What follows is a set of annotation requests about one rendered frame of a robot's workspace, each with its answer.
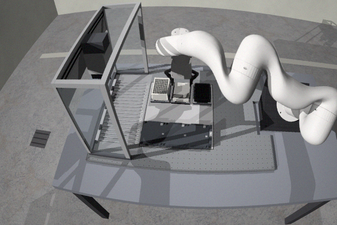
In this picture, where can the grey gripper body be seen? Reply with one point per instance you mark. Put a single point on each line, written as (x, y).
(181, 71)

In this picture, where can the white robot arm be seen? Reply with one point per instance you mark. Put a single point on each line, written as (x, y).
(314, 106)

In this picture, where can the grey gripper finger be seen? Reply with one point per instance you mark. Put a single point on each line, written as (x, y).
(169, 76)
(193, 76)

